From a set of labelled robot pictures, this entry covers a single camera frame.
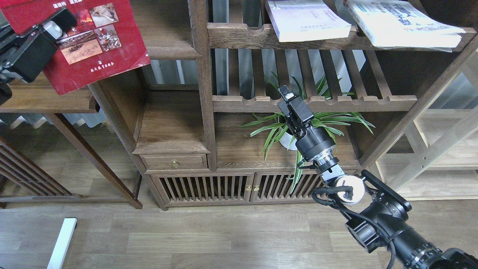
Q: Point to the green spider plant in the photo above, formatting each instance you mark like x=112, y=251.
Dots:
x=278, y=127

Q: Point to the white metal bar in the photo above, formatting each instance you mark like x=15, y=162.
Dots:
x=62, y=243

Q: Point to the light wooden shelf frame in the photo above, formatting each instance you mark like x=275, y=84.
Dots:
x=436, y=157

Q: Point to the white plant pot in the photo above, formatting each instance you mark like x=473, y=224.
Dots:
x=287, y=140

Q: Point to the pale purple white book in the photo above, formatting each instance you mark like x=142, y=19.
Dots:
x=305, y=20

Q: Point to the red cover book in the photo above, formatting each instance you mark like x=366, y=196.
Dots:
x=105, y=42

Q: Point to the white book Chinese title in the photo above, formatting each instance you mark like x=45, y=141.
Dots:
x=394, y=23

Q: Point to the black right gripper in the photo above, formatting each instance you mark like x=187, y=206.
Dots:
x=315, y=144

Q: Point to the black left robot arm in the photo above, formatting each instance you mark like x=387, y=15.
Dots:
x=3, y=91

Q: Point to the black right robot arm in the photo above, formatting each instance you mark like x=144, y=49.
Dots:
x=376, y=213

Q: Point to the dark wooden bookshelf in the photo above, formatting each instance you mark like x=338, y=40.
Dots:
x=233, y=46

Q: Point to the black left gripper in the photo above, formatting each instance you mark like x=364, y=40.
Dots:
x=24, y=57

